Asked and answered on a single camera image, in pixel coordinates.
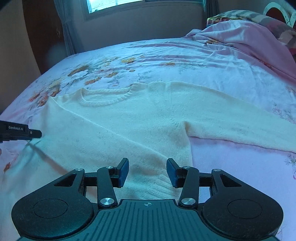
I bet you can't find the grey curtain left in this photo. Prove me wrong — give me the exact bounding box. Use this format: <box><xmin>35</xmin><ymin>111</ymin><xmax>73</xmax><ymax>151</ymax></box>
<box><xmin>54</xmin><ymin>0</ymin><xmax>76</xmax><ymax>56</ymax></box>

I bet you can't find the window with frame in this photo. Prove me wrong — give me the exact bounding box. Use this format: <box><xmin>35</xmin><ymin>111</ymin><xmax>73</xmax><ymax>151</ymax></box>
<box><xmin>80</xmin><ymin>1</ymin><xmax>203</xmax><ymax>21</ymax></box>

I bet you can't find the cream knit sweater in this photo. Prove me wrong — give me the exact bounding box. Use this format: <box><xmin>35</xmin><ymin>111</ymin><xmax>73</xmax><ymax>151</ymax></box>
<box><xmin>18</xmin><ymin>82</ymin><xmax>295</xmax><ymax>199</ymax></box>

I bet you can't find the grey curtain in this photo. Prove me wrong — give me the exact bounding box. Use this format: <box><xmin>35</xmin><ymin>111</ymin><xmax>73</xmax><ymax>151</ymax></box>
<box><xmin>202</xmin><ymin>0</ymin><xmax>220</xmax><ymax>21</ymax></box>
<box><xmin>54</xmin><ymin>0</ymin><xmax>76</xmax><ymax>56</ymax></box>

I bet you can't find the pink floral bed sheet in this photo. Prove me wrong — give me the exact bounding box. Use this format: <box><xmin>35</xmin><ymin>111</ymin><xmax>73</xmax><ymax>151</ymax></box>
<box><xmin>1</xmin><ymin>38</ymin><xmax>295</xmax><ymax>240</ymax></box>

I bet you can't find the grey curtain right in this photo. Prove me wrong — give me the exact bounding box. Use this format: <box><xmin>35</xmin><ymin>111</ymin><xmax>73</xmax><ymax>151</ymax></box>
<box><xmin>202</xmin><ymin>0</ymin><xmax>220</xmax><ymax>21</ymax></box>

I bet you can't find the dark wooden door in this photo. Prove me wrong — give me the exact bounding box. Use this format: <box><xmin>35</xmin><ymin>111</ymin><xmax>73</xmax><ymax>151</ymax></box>
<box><xmin>22</xmin><ymin>0</ymin><xmax>67</xmax><ymax>74</ymax></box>

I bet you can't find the red white headboard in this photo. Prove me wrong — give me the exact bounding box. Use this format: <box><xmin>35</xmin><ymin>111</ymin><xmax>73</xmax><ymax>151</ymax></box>
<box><xmin>263</xmin><ymin>1</ymin><xmax>294</xmax><ymax>24</ymax></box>

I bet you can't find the pink blanket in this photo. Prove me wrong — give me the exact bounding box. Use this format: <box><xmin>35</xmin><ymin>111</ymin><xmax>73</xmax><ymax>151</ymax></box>
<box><xmin>185</xmin><ymin>20</ymin><xmax>295</xmax><ymax>84</ymax></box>

